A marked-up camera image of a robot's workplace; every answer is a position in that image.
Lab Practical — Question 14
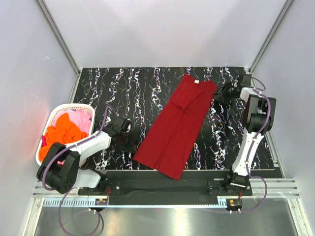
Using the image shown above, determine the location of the orange t-shirt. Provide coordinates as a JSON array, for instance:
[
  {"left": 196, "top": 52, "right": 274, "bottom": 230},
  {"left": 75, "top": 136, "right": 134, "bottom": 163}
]
[{"left": 38, "top": 110, "right": 91, "bottom": 163}]

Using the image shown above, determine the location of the red t-shirt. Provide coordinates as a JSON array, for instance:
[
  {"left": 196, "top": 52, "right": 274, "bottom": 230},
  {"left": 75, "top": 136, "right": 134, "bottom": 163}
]
[{"left": 133, "top": 74, "right": 217, "bottom": 180}]

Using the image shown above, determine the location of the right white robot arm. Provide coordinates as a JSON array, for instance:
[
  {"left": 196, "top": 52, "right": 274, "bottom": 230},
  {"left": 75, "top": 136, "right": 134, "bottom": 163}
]
[{"left": 214, "top": 74, "right": 277, "bottom": 177}]

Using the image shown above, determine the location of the magenta garment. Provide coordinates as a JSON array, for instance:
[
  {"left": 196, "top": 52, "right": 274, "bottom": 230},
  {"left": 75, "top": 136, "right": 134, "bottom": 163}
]
[{"left": 41, "top": 135, "right": 47, "bottom": 147}]

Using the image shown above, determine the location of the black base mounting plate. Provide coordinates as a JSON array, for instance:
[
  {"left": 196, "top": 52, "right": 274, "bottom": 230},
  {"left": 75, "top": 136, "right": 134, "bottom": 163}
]
[{"left": 79, "top": 170, "right": 252, "bottom": 196}]

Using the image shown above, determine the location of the aluminium frame post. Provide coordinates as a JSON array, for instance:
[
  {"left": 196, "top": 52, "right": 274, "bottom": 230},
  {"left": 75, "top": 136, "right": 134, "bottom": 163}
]
[
  {"left": 249, "top": 0, "right": 295, "bottom": 74},
  {"left": 34, "top": 0, "right": 82, "bottom": 76}
]

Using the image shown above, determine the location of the slotted cable duct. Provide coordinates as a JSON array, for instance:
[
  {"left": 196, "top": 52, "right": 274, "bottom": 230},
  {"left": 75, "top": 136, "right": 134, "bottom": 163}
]
[{"left": 43, "top": 197, "right": 227, "bottom": 208}]

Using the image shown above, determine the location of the right aluminium frame post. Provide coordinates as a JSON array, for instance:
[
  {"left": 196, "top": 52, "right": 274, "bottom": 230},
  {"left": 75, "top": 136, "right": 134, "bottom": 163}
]
[{"left": 249, "top": 0, "right": 295, "bottom": 74}]

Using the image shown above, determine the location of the white plastic laundry basket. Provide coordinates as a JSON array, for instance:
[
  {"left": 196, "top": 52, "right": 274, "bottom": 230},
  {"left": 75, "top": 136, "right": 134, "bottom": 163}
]
[{"left": 35, "top": 103, "right": 95, "bottom": 165}]

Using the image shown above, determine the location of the pink t-shirt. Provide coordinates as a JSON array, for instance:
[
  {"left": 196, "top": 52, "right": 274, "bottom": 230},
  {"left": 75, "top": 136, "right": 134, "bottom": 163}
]
[{"left": 54, "top": 109, "right": 92, "bottom": 144}]

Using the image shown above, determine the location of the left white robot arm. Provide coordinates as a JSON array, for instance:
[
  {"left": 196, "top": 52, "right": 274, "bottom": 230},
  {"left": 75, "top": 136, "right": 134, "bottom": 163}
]
[{"left": 36, "top": 117, "right": 136, "bottom": 195}]

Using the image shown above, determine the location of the left aluminium frame post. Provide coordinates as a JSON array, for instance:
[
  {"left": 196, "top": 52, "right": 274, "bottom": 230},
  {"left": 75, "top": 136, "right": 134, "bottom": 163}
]
[{"left": 34, "top": 0, "right": 82, "bottom": 76}]

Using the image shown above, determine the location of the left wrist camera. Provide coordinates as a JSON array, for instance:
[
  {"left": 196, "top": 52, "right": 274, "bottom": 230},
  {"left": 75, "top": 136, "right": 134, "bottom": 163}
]
[{"left": 124, "top": 119, "right": 133, "bottom": 133}]

